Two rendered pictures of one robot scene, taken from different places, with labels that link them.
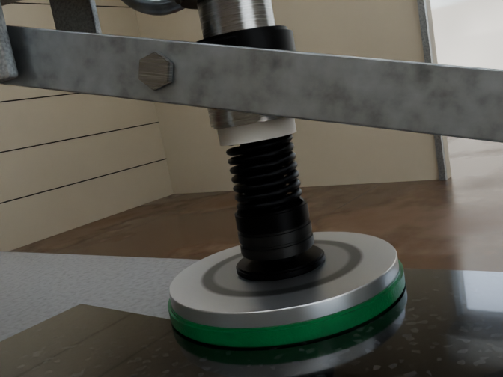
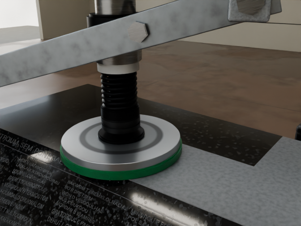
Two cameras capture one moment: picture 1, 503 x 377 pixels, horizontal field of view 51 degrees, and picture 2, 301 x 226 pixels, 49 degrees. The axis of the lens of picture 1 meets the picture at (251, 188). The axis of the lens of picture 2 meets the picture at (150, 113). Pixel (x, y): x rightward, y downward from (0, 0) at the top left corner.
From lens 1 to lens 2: 1.03 m
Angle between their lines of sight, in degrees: 150
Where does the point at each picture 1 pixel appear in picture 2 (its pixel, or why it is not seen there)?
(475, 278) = (41, 138)
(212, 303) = (153, 119)
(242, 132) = not seen: hidden behind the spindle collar
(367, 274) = (90, 121)
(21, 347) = (252, 141)
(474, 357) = (80, 115)
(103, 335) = (210, 140)
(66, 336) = (232, 143)
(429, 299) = not seen: hidden behind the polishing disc
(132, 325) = (199, 143)
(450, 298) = (62, 131)
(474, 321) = (67, 123)
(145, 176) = not seen: outside the picture
